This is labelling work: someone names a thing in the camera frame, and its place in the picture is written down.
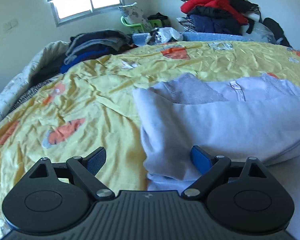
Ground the dark navy clothes pile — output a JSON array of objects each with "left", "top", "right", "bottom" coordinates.
[{"left": 187, "top": 5, "right": 242, "bottom": 35}]

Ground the folded dark clothes stack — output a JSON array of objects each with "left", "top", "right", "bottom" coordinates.
[{"left": 60, "top": 29, "right": 133, "bottom": 74}]

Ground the black backpack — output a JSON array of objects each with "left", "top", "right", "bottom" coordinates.
[{"left": 263, "top": 17, "right": 292, "bottom": 48}]

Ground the floral white cushion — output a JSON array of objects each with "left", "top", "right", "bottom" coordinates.
[{"left": 118, "top": 2, "right": 152, "bottom": 32}]

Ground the light blue knitted blanket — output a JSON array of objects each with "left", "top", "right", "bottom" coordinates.
[{"left": 130, "top": 32, "right": 250, "bottom": 47}]

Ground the red puffer jacket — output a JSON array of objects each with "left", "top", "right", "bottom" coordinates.
[{"left": 180, "top": 0, "right": 248, "bottom": 25}]

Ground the window with metal frame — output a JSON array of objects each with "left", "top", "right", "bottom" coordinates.
[{"left": 51, "top": 0, "right": 123, "bottom": 26}]

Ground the yellow carrot-print bed cover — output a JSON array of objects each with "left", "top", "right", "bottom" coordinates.
[{"left": 0, "top": 40, "right": 300, "bottom": 239}]

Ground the green plastic chair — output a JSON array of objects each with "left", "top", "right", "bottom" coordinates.
[{"left": 120, "top": 16, "right": 163, "bottom": 33}]

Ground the white plastic bag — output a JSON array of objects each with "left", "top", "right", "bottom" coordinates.
[{"left": 149, "top": 27, "right": 183, "bottom": 44}]

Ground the light lavender long-sleeve top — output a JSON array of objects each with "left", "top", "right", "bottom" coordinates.
[{"left": 131, "top": 72, "right": 300, "bottom": 240}]

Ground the grey plastic-wrapped bundle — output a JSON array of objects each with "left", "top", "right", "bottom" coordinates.
[{"left": 241, "top": 21, "right": 276, "bottom": 44}]

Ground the white printed quilt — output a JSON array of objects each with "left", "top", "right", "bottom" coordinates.
[{"left": 0, "top": 41, "right": 69, "bottom": 122}]

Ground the white wall switch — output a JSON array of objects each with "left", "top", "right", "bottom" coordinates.
[{"left": 2, "top": 19, "right": 18, "bottom": 32}]

